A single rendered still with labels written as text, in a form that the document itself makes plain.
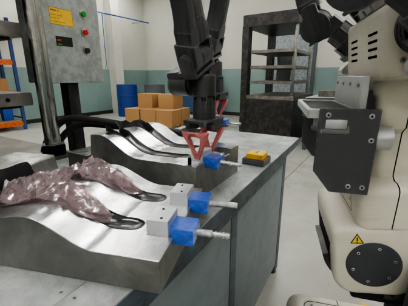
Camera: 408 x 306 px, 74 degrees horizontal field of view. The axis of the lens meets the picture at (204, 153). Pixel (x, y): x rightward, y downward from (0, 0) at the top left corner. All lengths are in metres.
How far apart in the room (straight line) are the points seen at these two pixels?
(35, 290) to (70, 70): 1.11
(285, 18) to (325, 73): 2.77
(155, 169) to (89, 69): 0.89
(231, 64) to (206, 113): 7.40
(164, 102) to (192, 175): 5.13
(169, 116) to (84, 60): 4.06
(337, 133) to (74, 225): 0.47
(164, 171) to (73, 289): 0.35
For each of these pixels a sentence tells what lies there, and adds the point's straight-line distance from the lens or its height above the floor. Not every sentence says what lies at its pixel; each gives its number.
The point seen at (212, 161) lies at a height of 0.89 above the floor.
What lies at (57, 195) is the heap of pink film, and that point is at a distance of 0.52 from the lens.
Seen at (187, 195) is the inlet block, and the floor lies 0.88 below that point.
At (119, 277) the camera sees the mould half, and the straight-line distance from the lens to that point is 0.45.
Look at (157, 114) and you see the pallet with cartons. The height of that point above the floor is 0.36.
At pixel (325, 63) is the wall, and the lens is 7.21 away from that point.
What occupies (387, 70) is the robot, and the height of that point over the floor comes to 1.11.
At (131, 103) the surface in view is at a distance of 7.98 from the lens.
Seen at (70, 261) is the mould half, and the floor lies 0.83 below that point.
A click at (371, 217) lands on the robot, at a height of 0.83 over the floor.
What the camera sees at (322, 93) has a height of 0.85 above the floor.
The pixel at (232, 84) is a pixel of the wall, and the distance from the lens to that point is 8.01.
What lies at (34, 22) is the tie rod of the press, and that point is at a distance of 1.25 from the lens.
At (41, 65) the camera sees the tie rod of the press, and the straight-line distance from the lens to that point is 1.24.
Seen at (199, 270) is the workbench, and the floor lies 0.62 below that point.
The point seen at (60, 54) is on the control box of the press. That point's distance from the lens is 1.44.
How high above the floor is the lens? 1.10
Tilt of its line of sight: 16 degrees down
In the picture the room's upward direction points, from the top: straight up
